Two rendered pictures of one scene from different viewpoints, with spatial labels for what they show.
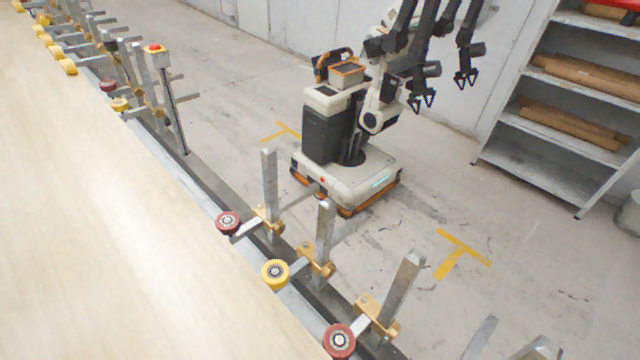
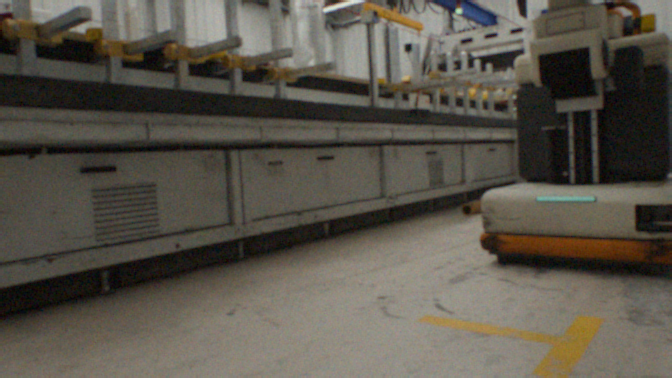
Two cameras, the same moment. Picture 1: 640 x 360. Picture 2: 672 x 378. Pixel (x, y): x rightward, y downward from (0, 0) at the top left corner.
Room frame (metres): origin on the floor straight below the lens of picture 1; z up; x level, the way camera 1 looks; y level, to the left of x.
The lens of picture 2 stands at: (0.72, -2.06, 0.42)
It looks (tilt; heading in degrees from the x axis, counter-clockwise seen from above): 3 degrees down; 84
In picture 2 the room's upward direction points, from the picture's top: 3 degrees counter-clockwise
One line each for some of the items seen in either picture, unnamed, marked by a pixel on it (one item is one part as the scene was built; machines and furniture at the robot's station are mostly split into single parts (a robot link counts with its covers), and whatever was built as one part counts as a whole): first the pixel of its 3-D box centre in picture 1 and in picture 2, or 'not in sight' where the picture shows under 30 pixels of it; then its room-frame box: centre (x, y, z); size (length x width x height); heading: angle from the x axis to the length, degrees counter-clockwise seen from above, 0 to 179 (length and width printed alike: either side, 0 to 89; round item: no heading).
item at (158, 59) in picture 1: (157, 57); (369, 18); (1.22, 0.69, 1.18); 0.07 x 0.07 x 0.08; 47
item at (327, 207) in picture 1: (321, 255); (233, 48); (0.55, -0.03, 0.88); 0.04 x 0.04 x 0.48; 47
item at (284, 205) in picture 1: (276, 211); (293, 74); (0.78, 0.14, 0.81); 0.43 x 0.03 x 0.04; 137
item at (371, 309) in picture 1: (376, 317); (185, 54); (0.39, -0.20, 0.83); 0.14 x 0.06 x 0.05; 47
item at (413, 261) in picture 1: (390, 308); (177, 26); (0.38, -0.22, 0.92); 0.04 x 0.04 x 0.48; 47
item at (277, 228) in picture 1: (268, 220); (282, 74); (0.73, 0.16, 0.81); 0.14 x 0.06 x 0.05; 47
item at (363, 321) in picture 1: (382, 302); (197, 53); (0.44, -0.22, 0.83); 0.43 x 0.03 x 0.04; 137
